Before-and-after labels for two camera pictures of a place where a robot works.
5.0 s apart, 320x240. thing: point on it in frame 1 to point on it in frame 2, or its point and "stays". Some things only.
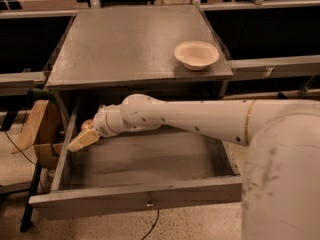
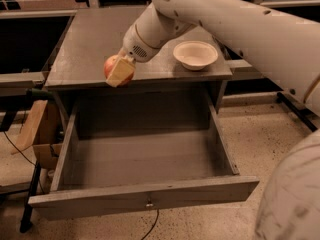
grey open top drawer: x=145 y=169 stays
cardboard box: x=48 y=154 stays
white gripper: x=101 y=123 to x=137 y=47
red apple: x=87 y=124 to x=109 y=65
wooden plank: x=32 y=126 stays
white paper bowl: x=196 y=55 stays
